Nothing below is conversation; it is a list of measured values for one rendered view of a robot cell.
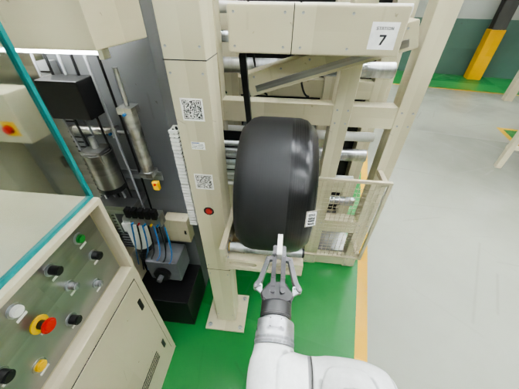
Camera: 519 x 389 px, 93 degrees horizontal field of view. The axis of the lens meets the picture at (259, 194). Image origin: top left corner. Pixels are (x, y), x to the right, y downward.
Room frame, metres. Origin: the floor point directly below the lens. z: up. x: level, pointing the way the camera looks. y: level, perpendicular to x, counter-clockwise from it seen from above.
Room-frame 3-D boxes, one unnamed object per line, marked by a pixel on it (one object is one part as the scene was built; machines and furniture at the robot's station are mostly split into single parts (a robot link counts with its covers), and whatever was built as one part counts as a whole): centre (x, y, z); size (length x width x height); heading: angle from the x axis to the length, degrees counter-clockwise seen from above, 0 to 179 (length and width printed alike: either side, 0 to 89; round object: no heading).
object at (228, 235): (0.87, 0.14, 0.90); 0.40 x 0.03 x 0.10; 174
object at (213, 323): (0.86, 0.22, 0.01); 0.27 x 0.27 x 0.02; 84
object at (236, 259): (0.72, -0.03, 0.83); 0.36 x 0.09 x 0.06; 84
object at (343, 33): (1.14, -0.19, 1.71); 0.61 x 0.25 x 0.15; 84
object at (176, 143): (0.84, 0.30, 1.19); 0.05 x 0.04 x 0.48; 174
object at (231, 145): (1.26, 0.14, 1.05); 0.20 x 0.15 x 0.30; 84
